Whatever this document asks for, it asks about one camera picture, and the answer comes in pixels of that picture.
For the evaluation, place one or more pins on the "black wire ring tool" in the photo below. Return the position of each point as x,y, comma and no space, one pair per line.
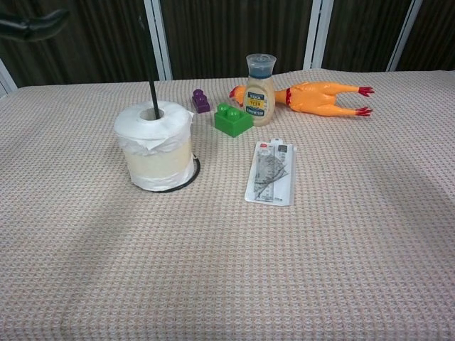
154,96

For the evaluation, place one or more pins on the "white toilet paper roll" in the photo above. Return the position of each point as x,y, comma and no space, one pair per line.
156,156

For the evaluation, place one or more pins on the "beige woven fringed tablecloth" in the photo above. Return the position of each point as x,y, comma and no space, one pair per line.
227,266

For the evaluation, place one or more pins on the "orange rubber chicken toy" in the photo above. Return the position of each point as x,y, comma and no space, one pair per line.
316,101

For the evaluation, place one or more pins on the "purple toy building block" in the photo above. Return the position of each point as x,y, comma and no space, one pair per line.
200,101

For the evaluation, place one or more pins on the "green toy building block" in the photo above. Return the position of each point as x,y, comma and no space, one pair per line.
232,122

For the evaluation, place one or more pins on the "mayonnaise squeeze bottle blue cap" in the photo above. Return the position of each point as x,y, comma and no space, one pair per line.
258,96

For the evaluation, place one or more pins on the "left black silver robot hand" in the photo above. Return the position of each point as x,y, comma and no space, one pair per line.
32,25

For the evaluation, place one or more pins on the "white partition post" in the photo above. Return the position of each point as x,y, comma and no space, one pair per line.
159,39
6,80
318,33
405,33

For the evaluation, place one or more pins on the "packaged ruler set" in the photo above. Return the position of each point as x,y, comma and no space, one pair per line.
272,177

